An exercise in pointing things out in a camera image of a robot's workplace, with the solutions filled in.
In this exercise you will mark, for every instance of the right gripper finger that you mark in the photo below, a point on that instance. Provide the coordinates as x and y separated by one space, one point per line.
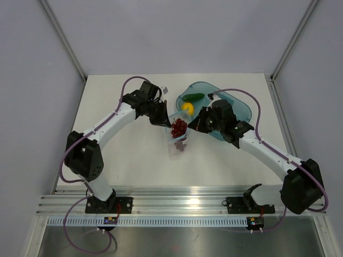
200 120
202 127

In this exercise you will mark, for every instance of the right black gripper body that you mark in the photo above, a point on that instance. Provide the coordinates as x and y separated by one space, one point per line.
210 120

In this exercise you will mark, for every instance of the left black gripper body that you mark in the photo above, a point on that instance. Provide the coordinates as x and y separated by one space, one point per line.
151 107

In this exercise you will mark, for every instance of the red grape bunch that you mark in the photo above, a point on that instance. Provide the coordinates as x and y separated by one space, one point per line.
179 128

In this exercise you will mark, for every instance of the yellow lemon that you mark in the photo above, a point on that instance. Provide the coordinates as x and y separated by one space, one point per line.
188 108

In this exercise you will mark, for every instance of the green cucumber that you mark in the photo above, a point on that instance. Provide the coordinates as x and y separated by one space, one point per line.
193 97

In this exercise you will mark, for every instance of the clear zip top bag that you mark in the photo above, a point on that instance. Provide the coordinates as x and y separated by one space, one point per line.
178 146

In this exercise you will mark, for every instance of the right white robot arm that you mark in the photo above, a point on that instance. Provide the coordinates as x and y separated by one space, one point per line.
302 183

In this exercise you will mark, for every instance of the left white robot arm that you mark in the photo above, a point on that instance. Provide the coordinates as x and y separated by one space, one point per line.
83 154

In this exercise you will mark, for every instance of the right small circuit board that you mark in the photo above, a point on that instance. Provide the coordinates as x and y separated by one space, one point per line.
255 223

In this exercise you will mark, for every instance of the small circuit board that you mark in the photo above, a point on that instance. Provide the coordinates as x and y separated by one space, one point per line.
255 223
110 220

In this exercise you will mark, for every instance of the left small circuit board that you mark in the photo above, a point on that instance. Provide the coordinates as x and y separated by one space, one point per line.
110 220

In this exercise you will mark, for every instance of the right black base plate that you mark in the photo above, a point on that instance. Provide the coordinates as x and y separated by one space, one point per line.
242 205

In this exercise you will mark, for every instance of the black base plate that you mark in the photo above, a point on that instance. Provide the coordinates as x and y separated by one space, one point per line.
114 205
242 205

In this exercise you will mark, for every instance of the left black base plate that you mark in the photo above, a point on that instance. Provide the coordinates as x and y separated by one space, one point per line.
114 205

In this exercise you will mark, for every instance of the aluminium mounting rail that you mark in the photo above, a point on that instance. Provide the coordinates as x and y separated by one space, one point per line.
150 201

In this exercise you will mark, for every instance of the left aluminium frame post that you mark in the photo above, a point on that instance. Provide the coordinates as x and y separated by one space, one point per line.
48 10

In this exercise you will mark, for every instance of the aluminium frame post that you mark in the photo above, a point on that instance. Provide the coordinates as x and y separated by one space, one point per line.
48 10
300 28

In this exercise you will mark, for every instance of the right aluminium frame post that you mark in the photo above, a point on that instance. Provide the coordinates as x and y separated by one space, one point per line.
300 28

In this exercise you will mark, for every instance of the white slotted cable duct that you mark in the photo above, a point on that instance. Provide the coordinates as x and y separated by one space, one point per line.
230 222

